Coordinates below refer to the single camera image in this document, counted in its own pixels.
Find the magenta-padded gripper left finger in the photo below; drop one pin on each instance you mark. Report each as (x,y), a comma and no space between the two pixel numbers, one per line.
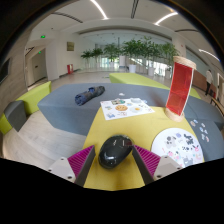
(80,161)

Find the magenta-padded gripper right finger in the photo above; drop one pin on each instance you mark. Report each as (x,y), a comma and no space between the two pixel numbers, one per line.
(148,161)

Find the black computer mouse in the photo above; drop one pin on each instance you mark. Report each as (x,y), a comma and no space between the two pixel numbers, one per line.
(113,151)

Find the round white cartoon mouse pad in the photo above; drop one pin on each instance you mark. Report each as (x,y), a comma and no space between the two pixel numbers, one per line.
(176,146)

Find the grey upholstered bench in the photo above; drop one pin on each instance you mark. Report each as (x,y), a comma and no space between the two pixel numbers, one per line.
(60,110)
(213,143)
(203,108)

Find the white sticker sheet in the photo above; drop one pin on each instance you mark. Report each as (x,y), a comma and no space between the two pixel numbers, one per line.
(126,108)

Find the scattered small stickers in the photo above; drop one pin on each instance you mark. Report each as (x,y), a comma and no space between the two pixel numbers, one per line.
(202,130)

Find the lime green bench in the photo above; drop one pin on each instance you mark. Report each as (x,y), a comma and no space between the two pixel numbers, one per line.
(35,96)
(133,79)
(196,93)

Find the dark grey stool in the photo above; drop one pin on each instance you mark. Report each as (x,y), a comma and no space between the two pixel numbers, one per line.
(15,115)

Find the red panel tower wooden ends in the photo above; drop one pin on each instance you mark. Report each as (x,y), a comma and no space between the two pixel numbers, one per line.
(180,86)

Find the red fire extinguisher cabinet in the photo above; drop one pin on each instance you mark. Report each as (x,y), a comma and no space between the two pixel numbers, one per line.
(70,69)

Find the person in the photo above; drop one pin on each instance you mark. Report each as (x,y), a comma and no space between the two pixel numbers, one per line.
(209,78)

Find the dark door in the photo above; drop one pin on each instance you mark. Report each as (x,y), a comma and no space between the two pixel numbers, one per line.
(39,66)

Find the potted green plants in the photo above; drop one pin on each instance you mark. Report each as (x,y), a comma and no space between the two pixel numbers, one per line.
(133,48)

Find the green exit sign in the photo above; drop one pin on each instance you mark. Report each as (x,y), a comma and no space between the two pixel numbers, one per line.
(42,36)

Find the long ceiling lights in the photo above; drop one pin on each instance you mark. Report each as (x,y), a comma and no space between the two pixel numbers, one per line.
(100,10)

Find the wooden frame bench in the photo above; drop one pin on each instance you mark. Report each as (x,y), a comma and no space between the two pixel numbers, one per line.
(218,106)

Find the framed wall picture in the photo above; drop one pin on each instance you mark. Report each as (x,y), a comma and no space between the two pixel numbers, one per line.
(70,46)

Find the dark wall screen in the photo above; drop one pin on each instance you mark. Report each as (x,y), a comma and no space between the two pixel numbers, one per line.
(4,70)

